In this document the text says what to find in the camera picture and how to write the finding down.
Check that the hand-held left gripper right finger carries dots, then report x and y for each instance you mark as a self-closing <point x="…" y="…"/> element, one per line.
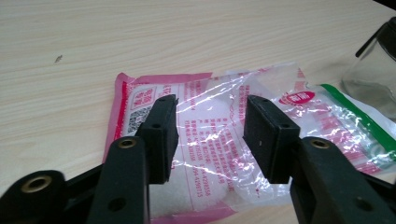
<point x="323" y="186"/>

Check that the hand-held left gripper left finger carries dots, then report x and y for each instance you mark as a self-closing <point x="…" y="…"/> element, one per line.
<point x="124" y="186"/>

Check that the pink plastic bag white granules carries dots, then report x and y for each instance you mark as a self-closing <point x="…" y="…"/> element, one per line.
<point x="211" y="124"/>

